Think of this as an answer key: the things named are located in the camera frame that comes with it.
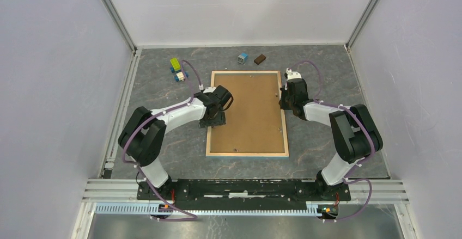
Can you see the green blue toy car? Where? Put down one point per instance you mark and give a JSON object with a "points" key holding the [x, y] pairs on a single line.
{"points": [[175, 66]]}

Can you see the slotted cable duct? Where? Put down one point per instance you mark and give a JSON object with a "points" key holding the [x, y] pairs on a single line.
{"points": [[160, 209]]}

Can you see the aluminium base profile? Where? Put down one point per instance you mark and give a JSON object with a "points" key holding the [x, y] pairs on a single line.
{"points": [[126, 191]]}

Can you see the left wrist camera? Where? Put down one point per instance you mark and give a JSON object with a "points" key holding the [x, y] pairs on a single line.
{"points": [[205, 90]]}

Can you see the left floor aluminium rail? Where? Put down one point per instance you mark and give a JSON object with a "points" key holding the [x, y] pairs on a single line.
{"points": [[111, 145]]}

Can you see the corner aluminium post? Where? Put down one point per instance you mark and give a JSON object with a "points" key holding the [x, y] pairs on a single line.
{"points": [[361, 23], [111, 9]]}

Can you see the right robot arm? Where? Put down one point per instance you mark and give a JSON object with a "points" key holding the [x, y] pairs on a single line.
{"points": [[355, 135]]}

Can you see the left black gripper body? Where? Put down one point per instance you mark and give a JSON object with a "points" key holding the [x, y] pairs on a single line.
{"points": [[220, 108]]}

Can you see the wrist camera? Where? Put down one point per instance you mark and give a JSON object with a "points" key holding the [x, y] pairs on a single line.
{"points": [[290, 74], [205, 90]]}

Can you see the light wooden picture frame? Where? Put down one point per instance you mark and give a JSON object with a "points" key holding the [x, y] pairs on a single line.
{"points": [[213, 122]]}

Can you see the blue white cube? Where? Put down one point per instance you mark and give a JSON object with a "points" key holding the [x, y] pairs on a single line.
{"points": [[242, 58]]}

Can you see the brown cardboard backing board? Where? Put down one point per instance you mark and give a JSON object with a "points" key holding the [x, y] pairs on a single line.
{"points": [[249, 114]]}

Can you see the white blue toy car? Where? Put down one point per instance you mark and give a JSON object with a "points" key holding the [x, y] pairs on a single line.
{"points": [[180, 76]]}

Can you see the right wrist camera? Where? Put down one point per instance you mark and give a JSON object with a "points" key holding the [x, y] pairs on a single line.
{"points": [[290, 74]]}

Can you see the left corner aluminium post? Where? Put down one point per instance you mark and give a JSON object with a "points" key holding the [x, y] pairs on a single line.
{"points": [[111, 9]]}

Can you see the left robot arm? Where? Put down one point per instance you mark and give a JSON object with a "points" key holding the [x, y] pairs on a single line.
{"points": [[142, 137]]}

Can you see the small brown block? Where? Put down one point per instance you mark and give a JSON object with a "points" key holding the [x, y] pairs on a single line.
{"points": [[258, 60]]}

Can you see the right corner aluminium post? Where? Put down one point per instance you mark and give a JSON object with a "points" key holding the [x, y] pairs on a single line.
{"points": [[361, 23]]}

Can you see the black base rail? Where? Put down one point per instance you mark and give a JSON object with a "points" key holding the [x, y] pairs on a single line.
{"points": [[250, 194]]}

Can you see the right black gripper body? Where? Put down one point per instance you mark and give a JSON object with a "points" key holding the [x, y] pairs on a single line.
{"points": [[285, 101]]}

